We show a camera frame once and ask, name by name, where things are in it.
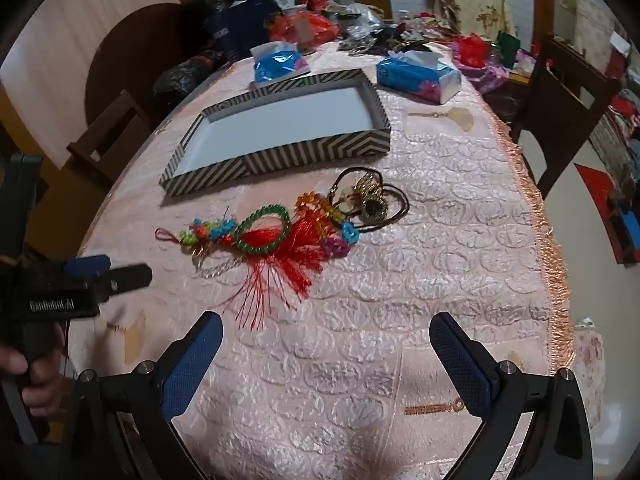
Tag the red tassel ornament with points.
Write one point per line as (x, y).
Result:
(295, 255)

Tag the person's left hand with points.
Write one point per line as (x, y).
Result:
(30, 385)

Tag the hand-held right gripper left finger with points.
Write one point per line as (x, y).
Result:
(192, 367)

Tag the cream floral garment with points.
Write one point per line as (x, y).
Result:
(472, 5)

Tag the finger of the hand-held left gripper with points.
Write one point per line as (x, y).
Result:
(127, 280)
(89, 265)

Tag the pile of dark bangles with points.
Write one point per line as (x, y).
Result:
(380, 40)

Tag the red cloth pile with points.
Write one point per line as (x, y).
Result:
(607, 210)

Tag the red crumpled cloth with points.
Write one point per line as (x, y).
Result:
(472, 50)

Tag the blue tissue pack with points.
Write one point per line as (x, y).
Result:
(277, 65)
(415, 75)

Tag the pink embossed tablecloth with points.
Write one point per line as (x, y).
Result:
(375, 310)

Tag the striped shallow cardboard box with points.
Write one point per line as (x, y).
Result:
(300, 152)

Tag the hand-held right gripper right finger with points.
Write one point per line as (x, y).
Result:
(460, 367)

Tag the red plastic bag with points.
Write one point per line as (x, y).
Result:
(300, 27)

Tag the round wooden table top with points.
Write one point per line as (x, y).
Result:
(125, 50)

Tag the dark blue paper bag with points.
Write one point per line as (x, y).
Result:
(240, 25)

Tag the floral seat cushion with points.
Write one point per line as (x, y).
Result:
(587, 375)

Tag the dark wooden chair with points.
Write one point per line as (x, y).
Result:
(105, 130)
(560, 105)

